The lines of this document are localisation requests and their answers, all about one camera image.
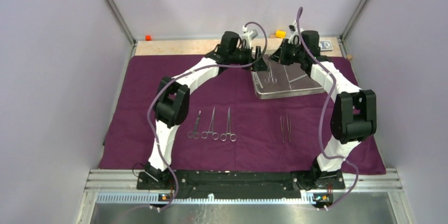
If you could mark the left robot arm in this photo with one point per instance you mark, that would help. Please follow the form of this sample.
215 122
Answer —
172 101

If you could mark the metal mesh instrument tray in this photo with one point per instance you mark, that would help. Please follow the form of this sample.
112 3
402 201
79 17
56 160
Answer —
302 87

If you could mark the steel curved tweezers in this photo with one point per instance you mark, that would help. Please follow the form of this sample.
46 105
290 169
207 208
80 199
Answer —
282 128

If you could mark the steel needle holder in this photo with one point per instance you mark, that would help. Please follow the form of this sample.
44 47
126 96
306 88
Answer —
289 127

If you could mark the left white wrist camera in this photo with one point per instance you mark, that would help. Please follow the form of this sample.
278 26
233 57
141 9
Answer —
247 37

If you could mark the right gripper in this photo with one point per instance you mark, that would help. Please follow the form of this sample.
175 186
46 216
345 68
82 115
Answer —
279 55

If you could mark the blue playing card deck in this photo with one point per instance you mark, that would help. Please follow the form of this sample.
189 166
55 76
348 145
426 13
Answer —
326 45

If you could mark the small steel hemostat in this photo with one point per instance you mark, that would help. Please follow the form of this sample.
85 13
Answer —
270 78

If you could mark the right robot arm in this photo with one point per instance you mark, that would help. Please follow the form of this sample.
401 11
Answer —
353 117

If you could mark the purple cloth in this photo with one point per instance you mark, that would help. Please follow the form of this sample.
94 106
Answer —
256 122

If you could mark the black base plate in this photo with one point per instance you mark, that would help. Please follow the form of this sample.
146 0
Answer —
191 184

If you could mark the yellow small block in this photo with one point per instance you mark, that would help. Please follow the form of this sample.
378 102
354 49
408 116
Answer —
280 34

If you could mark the steel forceps clamp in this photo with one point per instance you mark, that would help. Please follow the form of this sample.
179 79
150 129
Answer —
211 132

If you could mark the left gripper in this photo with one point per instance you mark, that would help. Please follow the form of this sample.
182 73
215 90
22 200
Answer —
249 59

